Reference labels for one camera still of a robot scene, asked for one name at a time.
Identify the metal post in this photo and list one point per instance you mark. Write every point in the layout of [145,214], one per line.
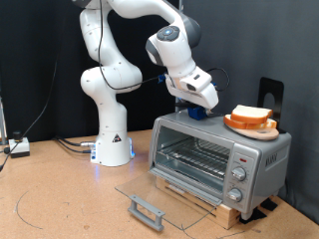
[2,126]

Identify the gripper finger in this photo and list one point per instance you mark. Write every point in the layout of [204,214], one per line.
[208,111]

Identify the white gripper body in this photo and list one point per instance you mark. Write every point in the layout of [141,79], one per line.
[196,93]

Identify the black foam pad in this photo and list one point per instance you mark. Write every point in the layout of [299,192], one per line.
[269,204]
[255,215]

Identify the white bread slice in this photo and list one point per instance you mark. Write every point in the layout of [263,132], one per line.
[251,113]
[232,122]

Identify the wooden slatted block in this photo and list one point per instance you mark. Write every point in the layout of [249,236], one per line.
[229,217]

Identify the emergency stop button box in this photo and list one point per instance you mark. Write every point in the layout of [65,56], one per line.
[20,147]

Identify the silver oven knob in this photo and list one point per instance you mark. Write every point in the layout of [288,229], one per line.
[234,194]
[239,173]

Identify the small round wooden board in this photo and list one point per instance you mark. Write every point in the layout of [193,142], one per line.
[262,134]

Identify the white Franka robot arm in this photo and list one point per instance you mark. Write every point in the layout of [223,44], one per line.
[109,146]

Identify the vertical metal pole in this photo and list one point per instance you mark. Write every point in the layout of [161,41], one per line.
[178,108]

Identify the silver toaster oven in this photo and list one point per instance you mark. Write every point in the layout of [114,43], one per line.
[275,166]

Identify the black metal bookend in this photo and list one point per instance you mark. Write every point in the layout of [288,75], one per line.
[264,86]

